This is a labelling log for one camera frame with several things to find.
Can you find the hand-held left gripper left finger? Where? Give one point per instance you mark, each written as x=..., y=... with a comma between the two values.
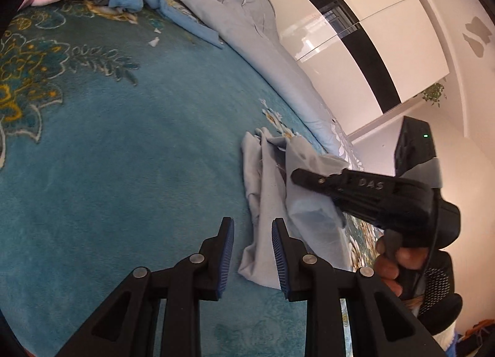
x=226, y=260

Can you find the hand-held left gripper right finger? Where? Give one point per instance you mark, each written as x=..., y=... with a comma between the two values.
x=279, y=260

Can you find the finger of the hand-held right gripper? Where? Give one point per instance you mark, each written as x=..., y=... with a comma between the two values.
x=309, y=181

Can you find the light blue shirt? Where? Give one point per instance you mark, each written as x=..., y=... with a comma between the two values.
x=267, y=202

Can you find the person's right hand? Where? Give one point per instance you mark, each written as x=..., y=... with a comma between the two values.
x=439, y=287

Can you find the white glossy wardrobe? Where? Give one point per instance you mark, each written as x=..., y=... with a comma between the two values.
x=348, y=43

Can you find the teal floral blanket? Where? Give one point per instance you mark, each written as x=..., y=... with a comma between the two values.
x=116, y=167

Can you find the light blue daisy quilt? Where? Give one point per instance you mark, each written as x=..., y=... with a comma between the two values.
x=247, y=32

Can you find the green leaf wall sticker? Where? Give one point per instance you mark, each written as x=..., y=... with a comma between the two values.
x=434, y=94

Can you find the butterfly wall sticker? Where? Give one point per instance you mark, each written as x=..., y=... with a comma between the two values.
x=477, y=35

